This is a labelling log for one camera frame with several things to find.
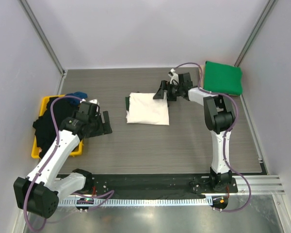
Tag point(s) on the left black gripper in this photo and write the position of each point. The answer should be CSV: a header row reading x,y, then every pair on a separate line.
x,y
105,127

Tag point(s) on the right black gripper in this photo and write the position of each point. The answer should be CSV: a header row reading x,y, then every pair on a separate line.
x,y
165,86

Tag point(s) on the white and green raglan t-shirt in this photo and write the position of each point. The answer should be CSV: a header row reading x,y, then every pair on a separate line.
x,y
141,108

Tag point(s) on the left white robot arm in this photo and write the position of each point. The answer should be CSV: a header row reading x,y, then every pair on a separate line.
x,y
39,193

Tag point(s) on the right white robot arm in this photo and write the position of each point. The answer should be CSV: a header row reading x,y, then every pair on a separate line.
x,y
219,117

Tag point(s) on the folded beige t-shirt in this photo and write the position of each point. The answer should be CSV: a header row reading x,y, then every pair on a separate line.
x,y
201,71

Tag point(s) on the blue garment in bin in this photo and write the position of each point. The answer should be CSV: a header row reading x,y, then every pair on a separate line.
x,y
76,95

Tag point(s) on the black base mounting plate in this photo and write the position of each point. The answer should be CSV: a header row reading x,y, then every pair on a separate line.
x,y
159,186

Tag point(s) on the folded bright green t-shirt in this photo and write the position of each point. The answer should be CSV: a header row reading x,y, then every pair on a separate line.
x,y
221,78

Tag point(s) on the black t-shirt in bin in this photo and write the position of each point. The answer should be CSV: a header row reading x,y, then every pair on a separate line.
x,y
44,128

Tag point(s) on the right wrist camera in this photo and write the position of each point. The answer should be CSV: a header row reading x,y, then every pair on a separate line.
x,y
174,79

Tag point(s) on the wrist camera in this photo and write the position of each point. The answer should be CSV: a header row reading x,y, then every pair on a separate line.
x,y
174,79
94,101

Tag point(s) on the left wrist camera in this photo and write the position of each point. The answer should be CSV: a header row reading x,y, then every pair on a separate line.
x,y
94,101

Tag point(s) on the slotted cable duct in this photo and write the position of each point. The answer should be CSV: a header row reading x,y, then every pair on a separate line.
x,y
79,202

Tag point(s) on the aluminium extrusion rail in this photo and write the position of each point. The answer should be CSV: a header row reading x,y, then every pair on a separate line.
x,y
260,185

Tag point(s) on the right aluminium corner post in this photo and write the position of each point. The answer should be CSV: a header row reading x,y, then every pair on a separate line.
x,y
266,11

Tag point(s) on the aluminium corner post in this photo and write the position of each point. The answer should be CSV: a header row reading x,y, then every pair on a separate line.
x,y
266,11
37,27

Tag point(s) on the left aluminium corner post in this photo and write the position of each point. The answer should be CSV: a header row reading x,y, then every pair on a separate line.
x,y
37,27

